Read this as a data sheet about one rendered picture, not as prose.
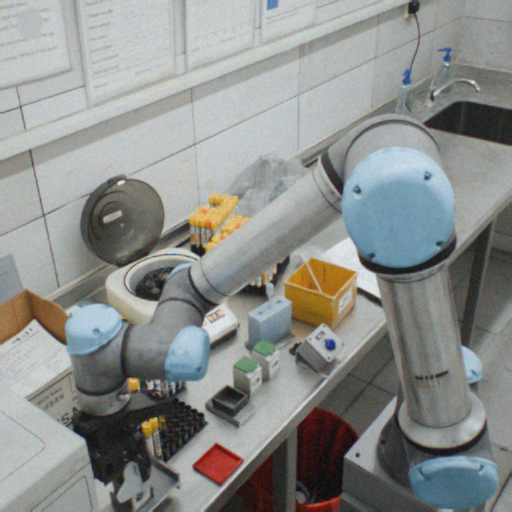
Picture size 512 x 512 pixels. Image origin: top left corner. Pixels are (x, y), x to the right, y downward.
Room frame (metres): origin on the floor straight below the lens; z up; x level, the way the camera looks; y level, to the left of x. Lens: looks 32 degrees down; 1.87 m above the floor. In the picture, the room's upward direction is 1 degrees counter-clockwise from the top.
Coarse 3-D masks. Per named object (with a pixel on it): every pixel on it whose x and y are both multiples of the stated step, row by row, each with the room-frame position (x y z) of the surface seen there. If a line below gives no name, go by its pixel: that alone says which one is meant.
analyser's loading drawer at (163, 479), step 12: (156, 468) 0.82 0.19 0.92; (168, 468) 0.81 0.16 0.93; (156, 480) 0.80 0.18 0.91; (168, 480) 0.80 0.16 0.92; (108, 492) 0.75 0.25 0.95; (156, 492) 0.77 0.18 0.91; (168, 492) 0.77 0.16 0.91; (108, 504) 0.75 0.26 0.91; (120, 504) 0.74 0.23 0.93; (156, 504) 0.75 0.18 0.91
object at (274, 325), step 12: (276, 300) 1.24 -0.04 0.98; (288, 300) 1.24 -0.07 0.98; (252, 312) 1.20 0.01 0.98; (264, 312) 1.20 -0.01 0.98; (276, 312) 1.20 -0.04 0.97; (288, 312) 1.23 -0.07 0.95; (252, 324) 1.18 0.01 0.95; (264, 324) 1.17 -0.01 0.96; (276, 324) 1.20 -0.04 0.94; (288, 324) 1.23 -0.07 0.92; (252, 336) 1.18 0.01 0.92; (264, 336) 1.17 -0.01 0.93; (276, 336) 1.20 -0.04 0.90; (288, 336) 1.22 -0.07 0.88
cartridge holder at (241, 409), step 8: (224, 392) 1.03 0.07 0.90; (232, 392) 1.03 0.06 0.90; (240, 392) 1.02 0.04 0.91; (208, 400) 1.02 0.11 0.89; (216, 400) 0.99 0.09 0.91; (224, 400) 1.02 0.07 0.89; (232, 400) 1.02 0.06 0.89; (240, 400) 0.99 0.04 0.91; (208, 408) 1.00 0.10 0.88; (216, 408) 0.99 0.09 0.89; (224, 408) 0.98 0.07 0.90; (232, 408) 0.97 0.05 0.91; (240, 408) 0.99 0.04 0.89; (248, 408) 0.99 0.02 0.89; (224, 416) 0.98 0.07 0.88; (232, 416) 0.97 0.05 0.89; (240, 416) 0.97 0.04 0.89; (248, 416) 0.98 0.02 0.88; (240, 424) 0.96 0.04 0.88
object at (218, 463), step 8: (216, 448) 0.90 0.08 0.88; (224, 448) 0.90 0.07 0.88; (208, 456) 0.88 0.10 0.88; (216, 456) 0.88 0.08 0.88; (224, 456) 0.88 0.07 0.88; (232, 456) 0.88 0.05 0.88; (200, 464) 0.86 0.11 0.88; (208, 464) 0.86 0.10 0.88; (216, 464) 0.86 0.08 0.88; (224, 464) 0.86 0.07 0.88; (232, 464) 0.86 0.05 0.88; (240, 464) 0.86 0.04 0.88; (200, 472) 0.85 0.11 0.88; (208, 472) 0.85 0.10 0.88; (216, 472) 0.85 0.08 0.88; (224, 472) 0.84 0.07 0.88; (232, 472) 0.85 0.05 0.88; (216, 480) 0.82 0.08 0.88; (224, 480) 0.83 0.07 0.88
